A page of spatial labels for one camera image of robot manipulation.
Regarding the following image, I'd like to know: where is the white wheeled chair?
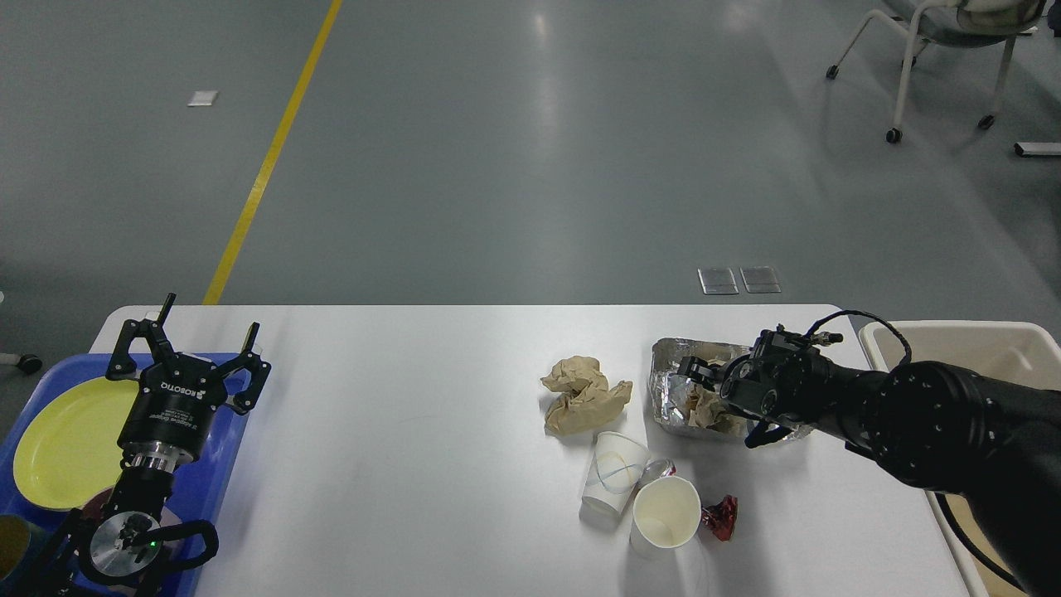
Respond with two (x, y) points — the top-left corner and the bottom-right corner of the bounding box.
(827, 1), (1047, 144)

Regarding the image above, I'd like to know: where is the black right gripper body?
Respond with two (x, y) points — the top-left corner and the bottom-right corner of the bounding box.
(716, 357), (756, 412)

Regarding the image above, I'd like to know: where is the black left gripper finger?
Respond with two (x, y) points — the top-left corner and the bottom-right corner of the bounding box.
(203, 323), (272, 416)
(104, 294), (179, 384)

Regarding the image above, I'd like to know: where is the white bar on floor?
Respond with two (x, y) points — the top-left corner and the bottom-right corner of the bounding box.
(1013, 141), (1061, 158)

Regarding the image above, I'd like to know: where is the silver floor socket plate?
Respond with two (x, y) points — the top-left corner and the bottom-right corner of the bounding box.
(697, 267), (740, 296)

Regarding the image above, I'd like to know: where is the white floor marker tile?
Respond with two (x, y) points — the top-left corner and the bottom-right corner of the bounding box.
(187, 90), (220, 107)

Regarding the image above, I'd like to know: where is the beige plastic bin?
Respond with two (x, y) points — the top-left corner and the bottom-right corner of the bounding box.
(894, 320), (1060, 596)

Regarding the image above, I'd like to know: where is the crumpled brown paper ball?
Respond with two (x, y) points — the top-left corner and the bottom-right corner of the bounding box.
(540, 356), (633, 437)

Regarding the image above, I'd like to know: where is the aluminium foil sheet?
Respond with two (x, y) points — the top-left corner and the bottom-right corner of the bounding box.
(647, 337), (756, 442)

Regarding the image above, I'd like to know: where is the yellow plastic plate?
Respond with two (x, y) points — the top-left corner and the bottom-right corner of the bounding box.
(12, 377), (138, 511)

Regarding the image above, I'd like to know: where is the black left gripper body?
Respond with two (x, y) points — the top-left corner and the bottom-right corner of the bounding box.
(117, 357), (227, 473)

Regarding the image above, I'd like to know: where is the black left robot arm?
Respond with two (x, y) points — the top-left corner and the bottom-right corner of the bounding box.
(11, 294), (273, 596)

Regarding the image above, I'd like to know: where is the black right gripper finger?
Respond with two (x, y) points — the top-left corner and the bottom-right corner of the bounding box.
(677, 355), (734, 392)

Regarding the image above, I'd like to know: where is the black caster wheel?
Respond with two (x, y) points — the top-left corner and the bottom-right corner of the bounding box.
(0, 354), (42, 376)

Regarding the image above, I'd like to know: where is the blue plastic tray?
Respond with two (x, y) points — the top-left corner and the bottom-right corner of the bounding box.
(0, 353), (259, 597)

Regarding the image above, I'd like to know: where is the brown paper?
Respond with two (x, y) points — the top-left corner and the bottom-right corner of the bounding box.
(680, 383), (747, 437)

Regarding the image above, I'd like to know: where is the red foil wrapper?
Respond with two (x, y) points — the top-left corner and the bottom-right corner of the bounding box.
(700, 494), (740, 541)

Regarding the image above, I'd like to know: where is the white patterned paper cup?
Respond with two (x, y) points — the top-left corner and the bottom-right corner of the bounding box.
(581, 431), (651, 517)

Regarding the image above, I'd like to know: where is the pink mug brown inside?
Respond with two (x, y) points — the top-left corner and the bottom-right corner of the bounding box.
(80, 487), (182, 534)

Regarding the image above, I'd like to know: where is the teal mug yellow inside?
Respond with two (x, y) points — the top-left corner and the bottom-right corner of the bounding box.
(1, 514), (50, 596)

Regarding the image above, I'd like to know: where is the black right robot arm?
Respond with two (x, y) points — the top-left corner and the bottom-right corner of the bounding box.
(677, 320), (1060, 596)

